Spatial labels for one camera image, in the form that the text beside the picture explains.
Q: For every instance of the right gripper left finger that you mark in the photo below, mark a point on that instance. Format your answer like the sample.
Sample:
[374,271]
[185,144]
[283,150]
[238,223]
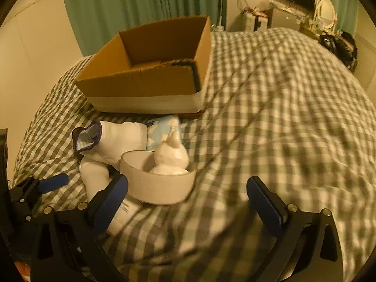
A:
[67,241]

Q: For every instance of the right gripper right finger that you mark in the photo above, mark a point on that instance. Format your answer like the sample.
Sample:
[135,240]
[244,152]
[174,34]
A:
[307,246]

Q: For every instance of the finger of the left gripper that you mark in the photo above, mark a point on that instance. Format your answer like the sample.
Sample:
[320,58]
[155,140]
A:
[47,185]
[3,157]

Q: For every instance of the white cosmetic tube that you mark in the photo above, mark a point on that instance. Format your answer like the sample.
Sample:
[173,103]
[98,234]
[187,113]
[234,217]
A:
[126,211]

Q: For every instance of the white sock navy cuff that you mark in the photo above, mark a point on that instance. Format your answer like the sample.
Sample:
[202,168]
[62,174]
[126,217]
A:
[106,142]

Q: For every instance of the white tape roll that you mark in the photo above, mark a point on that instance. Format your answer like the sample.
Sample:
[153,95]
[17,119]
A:
[154,188]

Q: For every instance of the blue floral tissue pack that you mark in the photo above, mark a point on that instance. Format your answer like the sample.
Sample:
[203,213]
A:
[158,129]

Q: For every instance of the checkered bed cover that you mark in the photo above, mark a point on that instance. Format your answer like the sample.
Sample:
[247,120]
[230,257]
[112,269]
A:
[278,106]

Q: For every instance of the brown cardboard box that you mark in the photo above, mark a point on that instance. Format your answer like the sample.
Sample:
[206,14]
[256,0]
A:
[157,68]

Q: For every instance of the large green curtain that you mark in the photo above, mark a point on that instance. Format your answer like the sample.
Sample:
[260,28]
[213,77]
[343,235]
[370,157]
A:
[95,22]

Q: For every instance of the black garbage bag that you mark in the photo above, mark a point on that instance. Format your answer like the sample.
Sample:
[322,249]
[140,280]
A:
[343,46]

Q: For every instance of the wooden dressing table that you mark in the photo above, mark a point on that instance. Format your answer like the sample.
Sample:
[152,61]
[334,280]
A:
[313,32]

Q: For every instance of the grey mini fridge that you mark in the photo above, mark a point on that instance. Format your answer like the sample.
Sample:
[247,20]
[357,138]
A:
[279,18]

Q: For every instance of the white suitcase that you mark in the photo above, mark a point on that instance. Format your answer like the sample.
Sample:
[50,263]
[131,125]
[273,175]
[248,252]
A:
[253,23]

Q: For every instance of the white oval vanity mirror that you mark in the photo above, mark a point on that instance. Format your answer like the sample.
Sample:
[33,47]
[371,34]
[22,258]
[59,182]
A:
[325,15]

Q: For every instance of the green curtain by wardrobe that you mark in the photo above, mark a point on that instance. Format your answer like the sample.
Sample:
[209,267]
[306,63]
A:
[347,15]

